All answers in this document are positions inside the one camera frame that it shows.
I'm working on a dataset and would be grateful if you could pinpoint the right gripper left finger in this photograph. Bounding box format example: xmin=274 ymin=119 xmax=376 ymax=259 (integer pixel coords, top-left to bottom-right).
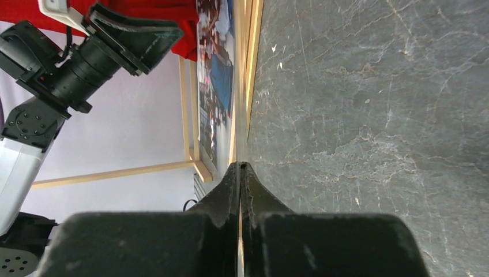
xmin=36 ymin=162 xmax=241 ymax=276

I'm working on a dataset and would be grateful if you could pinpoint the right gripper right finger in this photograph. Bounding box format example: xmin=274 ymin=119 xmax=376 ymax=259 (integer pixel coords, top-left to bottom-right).
xmin=240 ymin=163 xmax=429 ymax=276

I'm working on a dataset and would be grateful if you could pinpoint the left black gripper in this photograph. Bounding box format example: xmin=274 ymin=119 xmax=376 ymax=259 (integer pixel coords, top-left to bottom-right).
xmin=83 ymin=3 xmax=184 ymax=76

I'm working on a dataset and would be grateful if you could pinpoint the printed colour photo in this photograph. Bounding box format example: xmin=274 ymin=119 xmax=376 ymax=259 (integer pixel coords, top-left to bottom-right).
xmin=196 ymin=0 xmax=235 ymax=175

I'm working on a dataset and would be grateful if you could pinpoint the clear acrylic sheet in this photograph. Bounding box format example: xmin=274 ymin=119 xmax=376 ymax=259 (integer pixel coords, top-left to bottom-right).
xmin=234 ymin=1 xmax=255 ymax=276

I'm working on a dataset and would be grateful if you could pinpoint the wooden picture frame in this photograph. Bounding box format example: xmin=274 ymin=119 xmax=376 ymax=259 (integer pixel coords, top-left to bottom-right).
xmin=229 ymin=1 xmax=264 ymax=163

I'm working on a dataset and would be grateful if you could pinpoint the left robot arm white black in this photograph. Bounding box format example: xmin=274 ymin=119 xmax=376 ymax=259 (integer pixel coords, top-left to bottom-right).
xmin=1 ymin=1 xmax=184 ymax=276

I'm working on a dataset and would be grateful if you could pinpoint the red hanging shirt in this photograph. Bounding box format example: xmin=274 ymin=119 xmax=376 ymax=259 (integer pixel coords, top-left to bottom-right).
xmin=1 ymin=0 xmax=199 ymax=62

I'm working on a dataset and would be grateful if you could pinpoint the wooden clothes rack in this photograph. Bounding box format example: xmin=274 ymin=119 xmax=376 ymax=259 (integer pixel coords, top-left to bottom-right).
xmin=31 ymin=57 xmax=213 ymax=189

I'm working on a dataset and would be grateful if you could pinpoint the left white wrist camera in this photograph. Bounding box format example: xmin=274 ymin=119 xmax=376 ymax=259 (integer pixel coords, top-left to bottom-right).
xmin=37 ymin=0 xmax=89 ymax=35

